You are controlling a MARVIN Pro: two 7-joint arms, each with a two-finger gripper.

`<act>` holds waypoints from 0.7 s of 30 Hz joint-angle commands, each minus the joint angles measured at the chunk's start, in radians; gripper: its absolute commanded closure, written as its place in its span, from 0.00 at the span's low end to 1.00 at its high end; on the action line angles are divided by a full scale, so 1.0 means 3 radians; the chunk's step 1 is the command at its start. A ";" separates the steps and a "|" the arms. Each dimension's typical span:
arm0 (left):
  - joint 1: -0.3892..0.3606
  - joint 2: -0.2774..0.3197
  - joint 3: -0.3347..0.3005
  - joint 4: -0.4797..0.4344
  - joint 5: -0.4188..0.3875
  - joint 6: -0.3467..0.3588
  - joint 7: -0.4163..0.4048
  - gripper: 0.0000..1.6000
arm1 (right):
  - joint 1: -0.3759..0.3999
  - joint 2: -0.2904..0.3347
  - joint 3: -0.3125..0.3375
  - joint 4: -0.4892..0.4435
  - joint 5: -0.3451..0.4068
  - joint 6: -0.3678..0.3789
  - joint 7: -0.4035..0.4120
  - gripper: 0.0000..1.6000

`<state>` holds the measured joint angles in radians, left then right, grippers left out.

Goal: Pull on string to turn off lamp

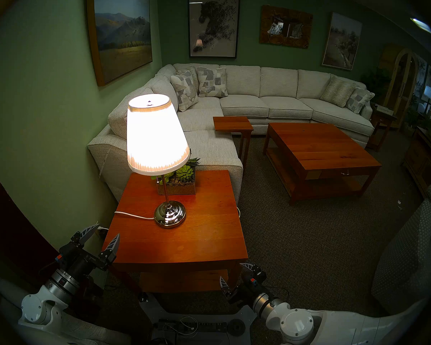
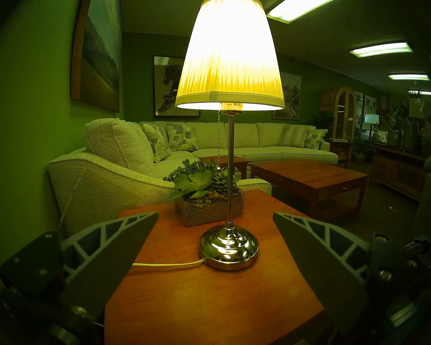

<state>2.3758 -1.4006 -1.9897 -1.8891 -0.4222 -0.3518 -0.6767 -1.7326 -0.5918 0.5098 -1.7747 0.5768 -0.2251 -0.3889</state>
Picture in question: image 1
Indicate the framed tree painting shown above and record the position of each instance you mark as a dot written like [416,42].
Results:
[342,41]

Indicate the beige sectional sofa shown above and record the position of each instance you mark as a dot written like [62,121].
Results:
[248,82]

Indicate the patterned upholstered armchair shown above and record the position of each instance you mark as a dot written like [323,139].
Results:
[409,261]

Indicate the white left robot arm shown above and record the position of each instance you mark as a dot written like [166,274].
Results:
[45,306]

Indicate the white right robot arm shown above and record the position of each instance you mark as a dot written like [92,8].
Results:
[337,328]

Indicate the arched wooden display cabinet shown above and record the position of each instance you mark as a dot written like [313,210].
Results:
[398,85]

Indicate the rustic wood framed mirror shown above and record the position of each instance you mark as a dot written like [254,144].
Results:
[285,26]

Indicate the ceiling light fixture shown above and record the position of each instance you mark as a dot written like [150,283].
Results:
[422,25]

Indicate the beige striped throw pillow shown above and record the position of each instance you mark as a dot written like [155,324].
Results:
[337,91]
[194,76]

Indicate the framed mountain landscape painting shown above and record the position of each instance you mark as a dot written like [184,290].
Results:
[124,31]

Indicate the succulent plants in box planter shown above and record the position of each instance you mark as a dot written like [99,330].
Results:
[181,184]

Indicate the dark wood accent table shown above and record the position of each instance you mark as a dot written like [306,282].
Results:
[379,127]

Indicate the small cherry wood side table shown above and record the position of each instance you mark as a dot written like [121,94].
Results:
[233,124]

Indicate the dark leafy floor plant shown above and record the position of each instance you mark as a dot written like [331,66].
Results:
[375,82]

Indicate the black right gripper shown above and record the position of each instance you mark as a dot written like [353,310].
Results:
[249,292]

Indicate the black framed horse artwork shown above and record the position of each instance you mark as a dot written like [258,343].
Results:
[213,24]

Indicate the white shade chrome table lamp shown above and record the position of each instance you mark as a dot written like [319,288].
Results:
[154,136]

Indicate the white sign card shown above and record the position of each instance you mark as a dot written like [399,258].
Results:
[385,110]

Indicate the cherry wood end table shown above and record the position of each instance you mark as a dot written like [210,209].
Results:
[197,236]

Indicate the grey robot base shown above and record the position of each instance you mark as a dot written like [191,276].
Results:
[201,328]

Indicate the grey patchwork throw pillow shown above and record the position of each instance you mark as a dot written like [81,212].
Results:
[212,82]
[359,100]
[185,91]

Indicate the background lamp with white shade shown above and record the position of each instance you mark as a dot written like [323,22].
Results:
[429,93]

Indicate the dark wood console cabinet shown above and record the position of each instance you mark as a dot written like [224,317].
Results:
[425,157]

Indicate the cherry wood coffee table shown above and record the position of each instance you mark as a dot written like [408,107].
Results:
[319,146]

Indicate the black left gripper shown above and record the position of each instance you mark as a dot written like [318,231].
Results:
[77,260]

